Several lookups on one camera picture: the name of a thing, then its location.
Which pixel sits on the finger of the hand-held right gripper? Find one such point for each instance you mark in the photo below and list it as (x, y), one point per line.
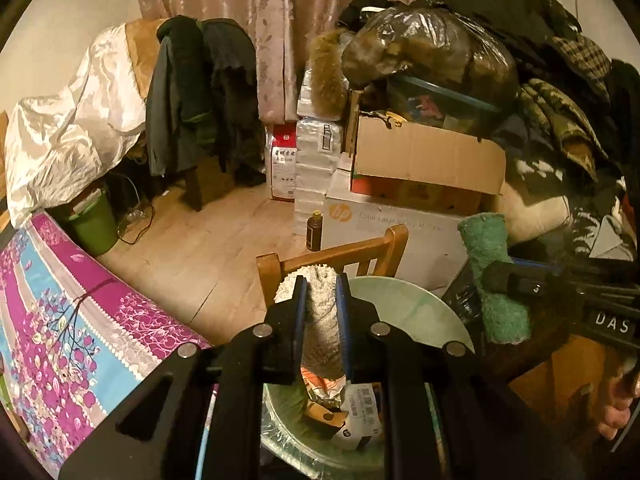
(540, 264)
(515, 281)

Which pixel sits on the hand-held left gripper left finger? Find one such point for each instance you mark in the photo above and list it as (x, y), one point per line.
(300, 310)

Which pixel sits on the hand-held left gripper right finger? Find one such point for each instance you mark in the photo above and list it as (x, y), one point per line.
(342, 310)

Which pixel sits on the grey fluffy sock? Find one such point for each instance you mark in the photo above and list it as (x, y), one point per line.
(322, 320)

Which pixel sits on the green towel cloth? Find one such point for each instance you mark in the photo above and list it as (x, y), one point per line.
(487, 245)

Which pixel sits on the green plastic basin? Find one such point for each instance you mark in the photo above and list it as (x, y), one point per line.
(410, 305)

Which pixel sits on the person's right hand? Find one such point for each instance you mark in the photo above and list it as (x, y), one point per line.
(620, 410)

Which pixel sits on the black plastic bag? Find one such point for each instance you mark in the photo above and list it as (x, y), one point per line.
(462, 295)

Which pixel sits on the wooden chair back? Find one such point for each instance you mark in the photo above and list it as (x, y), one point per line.
(325, 257)

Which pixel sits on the black white knitted sweater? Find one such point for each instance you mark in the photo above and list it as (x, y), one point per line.
(585, 230)

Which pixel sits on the beige cushion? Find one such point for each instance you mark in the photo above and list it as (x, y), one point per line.
(535, 207)

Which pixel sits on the white envelope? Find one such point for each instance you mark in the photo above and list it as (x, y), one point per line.
(612, 242)

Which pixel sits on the brown glass bottle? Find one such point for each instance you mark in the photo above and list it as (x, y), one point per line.
(314, 232)

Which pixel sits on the white printer box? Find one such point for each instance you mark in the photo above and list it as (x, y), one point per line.
(430, 252)

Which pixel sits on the white labelled packet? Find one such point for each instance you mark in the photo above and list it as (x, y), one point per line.
(362, 405)

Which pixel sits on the black orange wrapper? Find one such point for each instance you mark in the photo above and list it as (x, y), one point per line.
(320, 413)

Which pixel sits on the camouflage jacket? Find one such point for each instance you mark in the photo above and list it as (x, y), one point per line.
(555, 120)

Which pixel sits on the stack of white packs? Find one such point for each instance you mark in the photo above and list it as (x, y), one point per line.
(315, 160)

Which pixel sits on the red white sack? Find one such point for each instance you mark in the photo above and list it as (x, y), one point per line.
(284, 160)

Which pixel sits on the brown cardboard box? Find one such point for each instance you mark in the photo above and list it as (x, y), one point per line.
(425, 155)

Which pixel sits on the clear tub blue rim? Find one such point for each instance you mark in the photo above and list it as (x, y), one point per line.
(435, 106)

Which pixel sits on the olive plaid garment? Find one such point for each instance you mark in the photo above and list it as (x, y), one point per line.
(582, 60)

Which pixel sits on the green waste bin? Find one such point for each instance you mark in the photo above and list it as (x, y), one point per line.
(95, 225)

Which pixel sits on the purple floral tablecloth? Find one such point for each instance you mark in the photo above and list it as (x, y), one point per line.
(75, 310)

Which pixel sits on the fur trimmed coat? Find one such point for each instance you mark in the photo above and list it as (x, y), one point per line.
(327, 80)

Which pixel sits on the dark green jacket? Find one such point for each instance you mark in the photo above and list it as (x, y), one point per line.
(172, 110)

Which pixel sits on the clear bag of dark clothes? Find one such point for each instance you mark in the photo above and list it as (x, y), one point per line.
(425, 50)

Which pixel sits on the white satin cloth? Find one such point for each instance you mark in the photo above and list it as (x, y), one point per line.
(65, 125)

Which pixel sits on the tan cushion cover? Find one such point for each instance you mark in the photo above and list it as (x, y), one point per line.
(142, 45)

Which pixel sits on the pink patterned curtain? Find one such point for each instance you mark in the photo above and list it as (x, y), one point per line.
(225, 0)

